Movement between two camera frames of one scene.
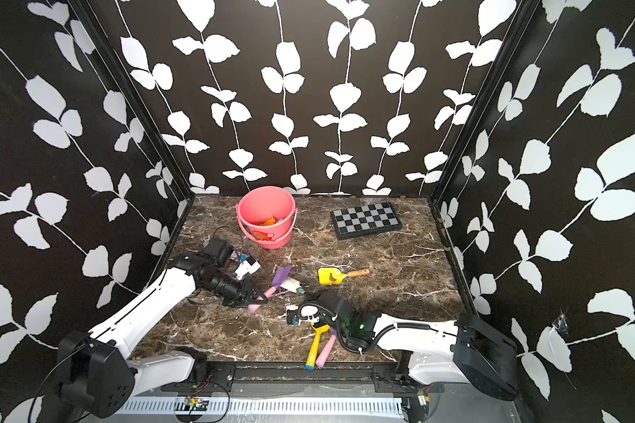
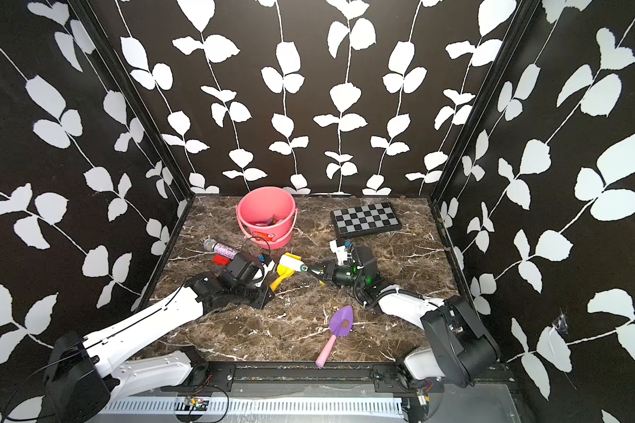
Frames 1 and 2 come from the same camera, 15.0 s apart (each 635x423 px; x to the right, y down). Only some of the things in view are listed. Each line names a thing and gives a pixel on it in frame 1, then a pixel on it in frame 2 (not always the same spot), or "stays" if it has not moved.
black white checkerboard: [364, 220] stays
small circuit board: [191, 404] stays
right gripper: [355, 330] → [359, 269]
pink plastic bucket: [267, 215] stays
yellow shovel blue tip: [315, 345] → [284, 272]
